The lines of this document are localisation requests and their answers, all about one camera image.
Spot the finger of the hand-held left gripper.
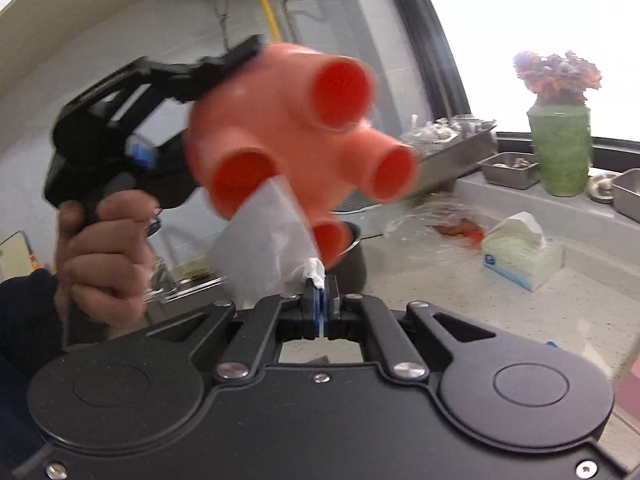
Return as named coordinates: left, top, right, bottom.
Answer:
left=125, top=132, right=197, bottom=183
left=145, top=35, right=267, bottom=104

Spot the large steel tray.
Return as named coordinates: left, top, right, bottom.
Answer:
left=400, top=115, right=498, bottom=197

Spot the clear plastic wrapped dish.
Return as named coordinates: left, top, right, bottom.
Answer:
left=402, top=116, right=482, bottom=144

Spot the person's left forearm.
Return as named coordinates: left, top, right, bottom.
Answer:
left=0, top=267, right=69, bottom=467

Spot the person's left hand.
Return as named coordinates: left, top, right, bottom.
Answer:
left=54, top=192, right=163, bottom=329

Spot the yellow gas pipe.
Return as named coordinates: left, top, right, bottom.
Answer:
left=252, top=0, right=284, bottom=44

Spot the green ceramic vase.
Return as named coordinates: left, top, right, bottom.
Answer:
left=527, top=100, right=592, bottom=197

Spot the white tissue sheet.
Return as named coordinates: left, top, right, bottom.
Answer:
left=210, top=177, right=328, bottom=311

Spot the clear plastic bag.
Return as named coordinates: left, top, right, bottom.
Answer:
left=382, top=200, right=487, bottom=252

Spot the steel drain lid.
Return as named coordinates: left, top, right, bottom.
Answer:
left=587, top=171, right=623, bottom=204

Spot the small steel tray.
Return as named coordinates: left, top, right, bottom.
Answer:
left=611, top=169, right=640, bottom=223
left=477, top=152, right=541, bottom=191

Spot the salmon pink footed bowl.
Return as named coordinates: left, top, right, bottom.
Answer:
left=182, top=42, right=418, bottom=268

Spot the black window frame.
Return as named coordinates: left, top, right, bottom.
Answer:
left=377, top=0, right=473, bottom=117

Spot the grey corrugated hose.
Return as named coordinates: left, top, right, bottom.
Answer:
left=212, top=0, right=232, bottom=52
left=281, top=0, right=309, bottom=47

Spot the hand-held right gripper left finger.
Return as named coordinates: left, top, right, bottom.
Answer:
left=145, top=280, right=322, bottom=381

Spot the patterned tissue pack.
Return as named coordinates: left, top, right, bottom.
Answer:
left=480, top=211, right=566, bottom=292

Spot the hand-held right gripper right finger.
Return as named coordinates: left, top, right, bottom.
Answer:
left=322, top=279, right=496, bottom=379

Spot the grey metal basin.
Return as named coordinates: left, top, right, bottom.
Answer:
left=340, top=192, right=387, bottom=214

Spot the black cooking pot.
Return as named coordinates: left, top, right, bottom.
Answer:
left=327, top=220, right=372, bottom=297

